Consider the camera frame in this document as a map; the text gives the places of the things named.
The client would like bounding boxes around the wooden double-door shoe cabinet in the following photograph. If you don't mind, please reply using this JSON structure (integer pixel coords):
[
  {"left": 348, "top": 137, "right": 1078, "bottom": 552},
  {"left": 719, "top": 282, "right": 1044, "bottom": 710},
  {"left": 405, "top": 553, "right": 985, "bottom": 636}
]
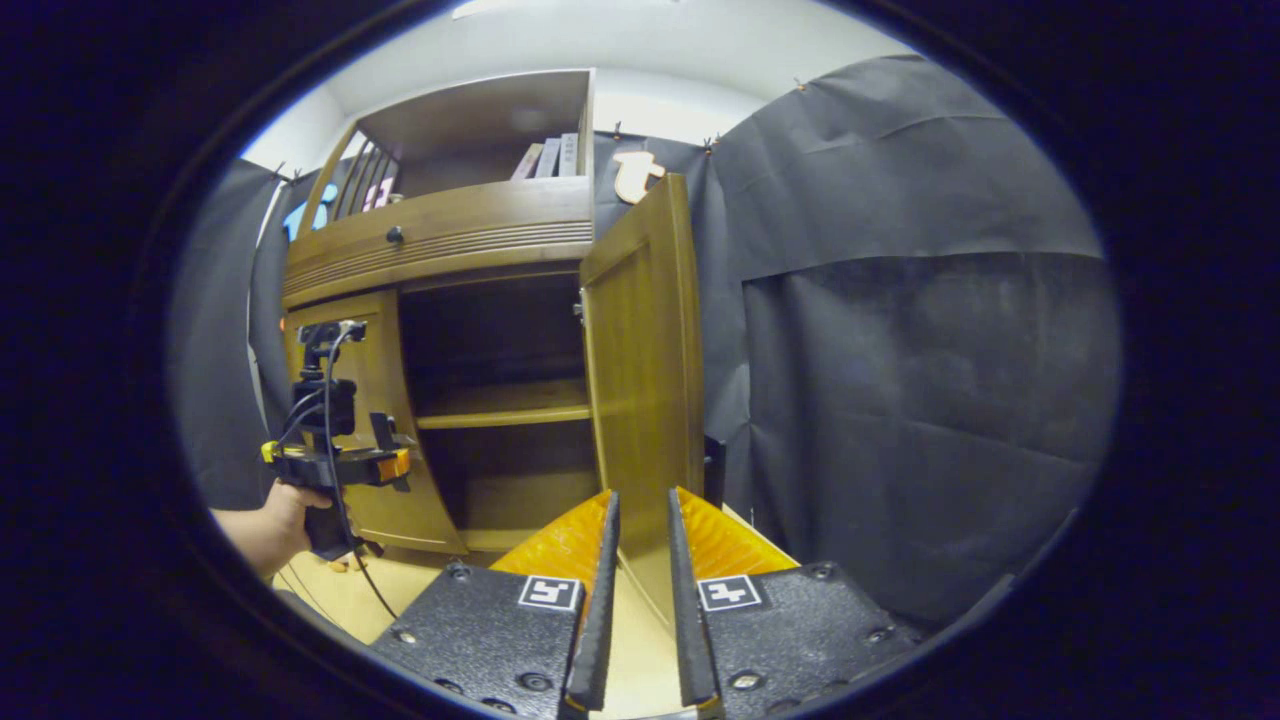
[{"left": 280, "top": 68, "right": 601, "bottom": 556}]

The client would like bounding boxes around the black backdrop cloth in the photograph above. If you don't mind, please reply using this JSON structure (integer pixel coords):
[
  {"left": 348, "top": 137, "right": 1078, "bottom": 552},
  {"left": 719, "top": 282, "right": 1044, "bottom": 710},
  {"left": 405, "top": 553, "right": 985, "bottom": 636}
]
[{"left": 165, "top": 53, "right": 1123, "bottom": 626}]

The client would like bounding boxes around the wooden cabinet drawer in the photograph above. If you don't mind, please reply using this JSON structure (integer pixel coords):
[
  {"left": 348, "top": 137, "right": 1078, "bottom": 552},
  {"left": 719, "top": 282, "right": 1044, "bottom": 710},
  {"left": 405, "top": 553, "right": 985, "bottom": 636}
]
[{"left": 283, "top": 178, "right": 596, "bottom": 301}]

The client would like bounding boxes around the wooden cabinet door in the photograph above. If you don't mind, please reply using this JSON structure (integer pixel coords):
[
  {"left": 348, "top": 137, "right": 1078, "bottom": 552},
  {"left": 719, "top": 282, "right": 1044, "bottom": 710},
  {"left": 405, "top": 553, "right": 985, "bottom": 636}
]
[
  {"left": 578, "top": 172, "right": 726, "bottom": 631},
  {"left": 283, "top": 290, "right": 469, "bottom": 556}
]

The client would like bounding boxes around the wooden inner cabinet shelf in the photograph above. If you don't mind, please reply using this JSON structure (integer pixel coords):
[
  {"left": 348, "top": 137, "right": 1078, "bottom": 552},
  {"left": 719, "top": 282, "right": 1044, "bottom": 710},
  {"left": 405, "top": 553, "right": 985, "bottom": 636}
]
[{"left": 415, "top": 378, "right": 593, "bottom": 431}]

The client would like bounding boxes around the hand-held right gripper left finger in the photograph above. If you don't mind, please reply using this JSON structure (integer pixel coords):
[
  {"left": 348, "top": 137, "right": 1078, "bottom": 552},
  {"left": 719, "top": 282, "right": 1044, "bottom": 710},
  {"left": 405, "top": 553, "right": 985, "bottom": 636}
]
[{"left": 368, "top": 488, "right": 623, "bottom": 720}]

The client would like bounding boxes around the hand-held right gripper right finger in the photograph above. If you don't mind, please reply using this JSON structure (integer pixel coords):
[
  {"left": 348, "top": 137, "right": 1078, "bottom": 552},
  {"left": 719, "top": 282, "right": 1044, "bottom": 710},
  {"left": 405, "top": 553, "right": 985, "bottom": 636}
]
[{"left": 668, "top": 487, "right": 926, "bottom": 720}]

